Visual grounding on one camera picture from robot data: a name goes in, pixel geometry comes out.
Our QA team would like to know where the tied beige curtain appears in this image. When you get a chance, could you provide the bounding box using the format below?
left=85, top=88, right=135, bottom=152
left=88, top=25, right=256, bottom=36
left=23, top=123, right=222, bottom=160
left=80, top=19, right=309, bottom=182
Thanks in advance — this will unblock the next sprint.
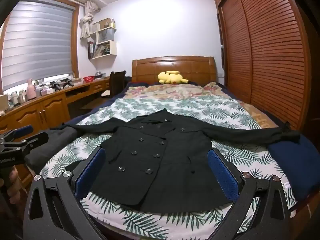
left=79, top=1, right=100, bottom=40

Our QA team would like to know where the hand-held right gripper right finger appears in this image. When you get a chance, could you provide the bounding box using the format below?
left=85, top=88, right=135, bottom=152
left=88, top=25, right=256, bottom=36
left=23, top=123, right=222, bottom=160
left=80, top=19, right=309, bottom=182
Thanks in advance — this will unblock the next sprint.
left=207, top=148, right=300, bottom=240

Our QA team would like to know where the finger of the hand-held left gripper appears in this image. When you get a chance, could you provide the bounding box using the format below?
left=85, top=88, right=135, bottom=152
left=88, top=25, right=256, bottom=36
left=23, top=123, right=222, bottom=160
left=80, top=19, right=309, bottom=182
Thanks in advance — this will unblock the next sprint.
left=0, top=125, right=33, bottom=143
left=0, top=132, right=49, bottom=155

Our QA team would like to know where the person's left hand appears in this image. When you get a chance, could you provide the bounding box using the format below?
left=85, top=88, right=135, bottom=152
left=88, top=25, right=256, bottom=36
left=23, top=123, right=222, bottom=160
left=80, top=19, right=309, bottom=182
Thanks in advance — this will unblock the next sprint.
left=4, top=165, right=27, bottom=205

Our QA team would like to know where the wooden headboard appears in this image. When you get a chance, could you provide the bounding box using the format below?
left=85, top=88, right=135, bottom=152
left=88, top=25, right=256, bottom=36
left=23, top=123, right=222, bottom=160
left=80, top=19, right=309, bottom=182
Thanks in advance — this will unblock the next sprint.
left=132, top=56, right=217, bottom=84

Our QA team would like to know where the navy blue folded cloth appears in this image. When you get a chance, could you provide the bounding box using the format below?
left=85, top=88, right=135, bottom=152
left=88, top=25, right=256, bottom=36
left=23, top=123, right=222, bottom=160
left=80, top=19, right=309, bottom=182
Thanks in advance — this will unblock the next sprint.
left=268, top=134, right=320, bottom=200

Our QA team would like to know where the grey window blind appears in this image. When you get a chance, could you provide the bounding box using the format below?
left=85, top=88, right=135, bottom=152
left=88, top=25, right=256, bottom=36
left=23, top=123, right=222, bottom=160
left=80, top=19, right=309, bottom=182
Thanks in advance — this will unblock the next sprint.
left=1, top=0, right=78, bottom=90

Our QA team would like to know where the floral quilt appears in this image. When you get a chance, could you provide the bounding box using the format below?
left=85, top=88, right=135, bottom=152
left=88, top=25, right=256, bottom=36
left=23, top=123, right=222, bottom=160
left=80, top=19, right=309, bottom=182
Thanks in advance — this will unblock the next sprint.
left=124, top=81, right=279, bottom=130

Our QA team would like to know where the dark brown chair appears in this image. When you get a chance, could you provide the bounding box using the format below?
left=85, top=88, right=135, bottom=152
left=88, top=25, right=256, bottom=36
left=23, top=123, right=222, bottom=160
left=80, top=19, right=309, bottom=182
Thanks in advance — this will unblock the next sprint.
left=101, top=71, right=127, bottom=99

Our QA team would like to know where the wooden louvered wardrobe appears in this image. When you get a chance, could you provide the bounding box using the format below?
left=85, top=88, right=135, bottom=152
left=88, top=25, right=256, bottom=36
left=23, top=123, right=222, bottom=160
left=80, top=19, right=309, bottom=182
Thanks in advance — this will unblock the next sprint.
left=212, top=0, right=313, bottom=135

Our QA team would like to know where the black double-breasted coat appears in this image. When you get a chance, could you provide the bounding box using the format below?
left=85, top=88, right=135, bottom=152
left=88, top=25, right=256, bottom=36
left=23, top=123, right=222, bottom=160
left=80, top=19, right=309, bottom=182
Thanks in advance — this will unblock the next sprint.
left=50, top=108, right=302, bottom=214

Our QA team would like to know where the wooden desk cabinet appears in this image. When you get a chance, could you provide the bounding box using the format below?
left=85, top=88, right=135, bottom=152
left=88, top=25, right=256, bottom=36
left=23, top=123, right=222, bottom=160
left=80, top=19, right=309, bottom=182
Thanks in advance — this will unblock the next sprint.
left=0, top=76, right=113, bottom=140

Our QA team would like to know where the white wall shelf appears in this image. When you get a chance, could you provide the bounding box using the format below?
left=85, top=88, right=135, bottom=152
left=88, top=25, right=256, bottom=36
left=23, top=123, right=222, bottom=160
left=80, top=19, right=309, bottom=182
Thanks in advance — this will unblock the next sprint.
left=87, top=17, right=118, bottom=60

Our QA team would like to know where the leaf print blanket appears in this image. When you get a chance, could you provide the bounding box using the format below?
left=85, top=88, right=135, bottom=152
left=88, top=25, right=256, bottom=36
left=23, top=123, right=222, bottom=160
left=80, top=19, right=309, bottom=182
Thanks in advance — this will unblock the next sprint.
left=40, top=96, right=298, bottom=240

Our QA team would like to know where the yellow plush toy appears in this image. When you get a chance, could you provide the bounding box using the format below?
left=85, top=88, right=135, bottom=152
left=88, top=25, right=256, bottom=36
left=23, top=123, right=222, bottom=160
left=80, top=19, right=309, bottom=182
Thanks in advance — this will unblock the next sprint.
left=157, top=70, right=189, bottom=85

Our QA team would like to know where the dark grey cloth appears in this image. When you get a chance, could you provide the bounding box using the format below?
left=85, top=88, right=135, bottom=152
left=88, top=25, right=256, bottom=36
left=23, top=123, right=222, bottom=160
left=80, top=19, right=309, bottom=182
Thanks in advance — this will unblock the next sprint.
left=26, top=127, right=77, bottom=167

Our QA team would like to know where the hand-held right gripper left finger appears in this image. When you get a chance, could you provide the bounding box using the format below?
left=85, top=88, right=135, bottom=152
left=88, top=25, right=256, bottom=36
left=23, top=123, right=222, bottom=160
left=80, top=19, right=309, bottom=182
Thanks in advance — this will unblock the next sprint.
left=22, top=147, right=108, bottom=240

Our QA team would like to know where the pink bottle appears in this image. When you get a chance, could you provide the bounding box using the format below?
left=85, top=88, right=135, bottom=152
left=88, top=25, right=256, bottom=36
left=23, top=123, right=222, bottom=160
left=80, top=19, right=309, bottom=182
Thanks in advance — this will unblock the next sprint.
left=26, top=78, right=35, bottom=100

